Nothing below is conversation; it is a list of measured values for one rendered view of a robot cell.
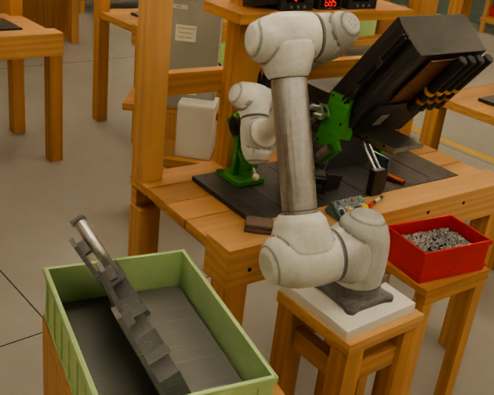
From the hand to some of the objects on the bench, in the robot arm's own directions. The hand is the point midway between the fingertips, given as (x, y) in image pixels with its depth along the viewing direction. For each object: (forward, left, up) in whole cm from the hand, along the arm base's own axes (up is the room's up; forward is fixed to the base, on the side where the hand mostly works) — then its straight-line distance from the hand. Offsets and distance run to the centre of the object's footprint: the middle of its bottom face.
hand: (317, 111), depth 274 cm
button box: (-30, +4, -32) cm, 44 cm away
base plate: (0, -14, -32) cm, 35 cm away
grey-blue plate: (-15, -24, -30) cm, 41 cm away
